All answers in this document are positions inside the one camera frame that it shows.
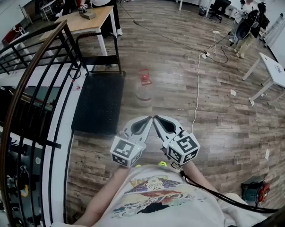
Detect wooden floor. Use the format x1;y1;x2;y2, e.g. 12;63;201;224
21;0;285;225

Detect green and red bag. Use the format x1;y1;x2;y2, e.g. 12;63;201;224
241;175;271;207

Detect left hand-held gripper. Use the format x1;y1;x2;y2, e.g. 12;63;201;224
110;116;154;168

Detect black platform cart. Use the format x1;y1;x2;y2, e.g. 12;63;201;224
70;31;127;137

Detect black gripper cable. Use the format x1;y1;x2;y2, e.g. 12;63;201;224
170;161;279;214

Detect white folding rack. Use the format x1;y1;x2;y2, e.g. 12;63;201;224
260;13;285;48

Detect person's right forearm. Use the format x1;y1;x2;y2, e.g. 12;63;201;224
181;160;220;200

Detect person's left forearm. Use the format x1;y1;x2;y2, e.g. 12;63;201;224
72;165;131;227

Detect black office chair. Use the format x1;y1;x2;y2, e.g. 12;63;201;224
208;0;232;24

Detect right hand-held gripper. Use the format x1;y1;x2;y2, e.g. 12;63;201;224
153;115;201;166

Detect black floor cable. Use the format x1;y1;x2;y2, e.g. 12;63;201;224
118;1;230;65

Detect person's white printed shirt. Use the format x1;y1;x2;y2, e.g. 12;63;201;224
51;164;273;227

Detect wooden table with white legs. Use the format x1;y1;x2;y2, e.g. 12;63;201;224
39;5;117;57

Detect white table with blue print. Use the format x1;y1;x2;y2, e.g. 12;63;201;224
242;52;285;105

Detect grey box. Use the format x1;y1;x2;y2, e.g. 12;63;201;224
78;9;96;20

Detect black railing with wooden handrail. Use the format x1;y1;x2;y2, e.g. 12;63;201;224
0;19;89;227

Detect clear water jug red cap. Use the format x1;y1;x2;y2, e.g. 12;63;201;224
134;68;154;108

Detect white floor cable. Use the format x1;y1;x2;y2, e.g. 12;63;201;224
191;31;220;135

